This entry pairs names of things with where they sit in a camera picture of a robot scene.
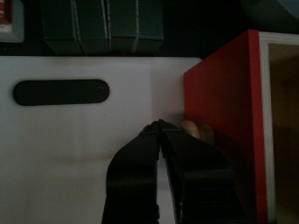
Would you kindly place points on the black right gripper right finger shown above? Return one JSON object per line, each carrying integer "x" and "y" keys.
{"x": 202, "y": 180}

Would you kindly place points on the red drawer with wooden knob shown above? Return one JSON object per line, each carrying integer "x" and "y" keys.
{"x": 222, "y": 99}

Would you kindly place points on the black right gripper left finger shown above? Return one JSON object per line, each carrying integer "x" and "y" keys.
{"x": 132, "y": 180}

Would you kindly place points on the dark green striped box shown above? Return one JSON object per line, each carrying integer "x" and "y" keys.
{"x": 98, "y": 26}

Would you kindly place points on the light wooden drawer cabinet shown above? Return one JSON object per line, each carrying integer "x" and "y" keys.
{"x": 285, "y": 116}

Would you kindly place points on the white cutting board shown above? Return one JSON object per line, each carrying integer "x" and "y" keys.
{"x": 58, "y": 145}

